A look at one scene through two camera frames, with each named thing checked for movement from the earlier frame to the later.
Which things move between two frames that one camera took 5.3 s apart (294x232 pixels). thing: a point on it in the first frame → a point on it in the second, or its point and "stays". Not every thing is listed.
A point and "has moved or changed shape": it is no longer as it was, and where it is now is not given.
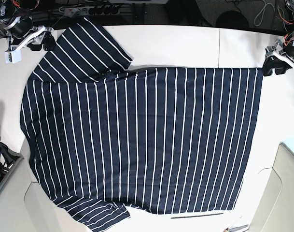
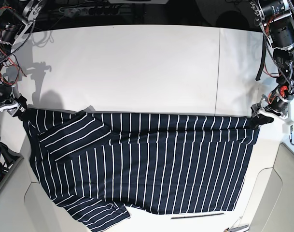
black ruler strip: (196, 215) stays
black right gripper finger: (49, 43) → (22, 101)
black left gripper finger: (281, 70) → (263, 120)
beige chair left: (21, 205) stays
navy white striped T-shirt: (106, 137) has moved or changed shape
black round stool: (231, 19) stays
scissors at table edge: (228, 230) stays
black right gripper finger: (34, 47) → (19, 113)
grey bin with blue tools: (4, 161) stays
